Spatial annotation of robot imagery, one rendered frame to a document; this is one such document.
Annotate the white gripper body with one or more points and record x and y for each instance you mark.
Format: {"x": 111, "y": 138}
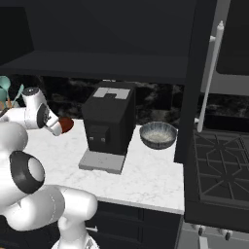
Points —
{"x": 55, "y": 127}

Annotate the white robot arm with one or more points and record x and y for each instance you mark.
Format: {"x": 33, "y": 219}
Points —
{"x": 39, "y": 207}

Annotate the red bowl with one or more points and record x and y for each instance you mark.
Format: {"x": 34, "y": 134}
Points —
{"x": 67, "y": 124}

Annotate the grey bowl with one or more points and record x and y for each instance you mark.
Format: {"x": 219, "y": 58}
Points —
{"x": 158, "y": 136}

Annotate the dark cabinet door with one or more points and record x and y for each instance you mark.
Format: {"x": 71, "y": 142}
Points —
{"x": 191, "y": 97}

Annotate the teal spatula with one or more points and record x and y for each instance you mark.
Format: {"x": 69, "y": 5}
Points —
{"x": 18, "y": 94}

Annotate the orange utensil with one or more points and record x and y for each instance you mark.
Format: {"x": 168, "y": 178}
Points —
{"x": 8, "y": 104}

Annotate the black coffee machine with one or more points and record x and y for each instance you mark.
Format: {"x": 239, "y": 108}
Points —
{"x": 108, "y": 123}

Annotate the teal spoon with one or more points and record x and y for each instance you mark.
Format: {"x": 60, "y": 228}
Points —
{"x": 4, "y": 85}

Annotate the dark drawer front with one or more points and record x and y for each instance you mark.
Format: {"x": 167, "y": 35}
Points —
{"x": 120, "y": 212}

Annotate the black hob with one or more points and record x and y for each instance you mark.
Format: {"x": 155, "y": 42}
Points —
{"x": 220, "y": 168}

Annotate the stove knob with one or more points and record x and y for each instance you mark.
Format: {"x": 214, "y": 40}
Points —
{"x": 228, "y": 234}
{"x": 201, "y": 231}

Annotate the dark open wall cabinet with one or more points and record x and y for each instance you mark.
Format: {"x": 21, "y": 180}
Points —
{"x": 107, "y": 61}

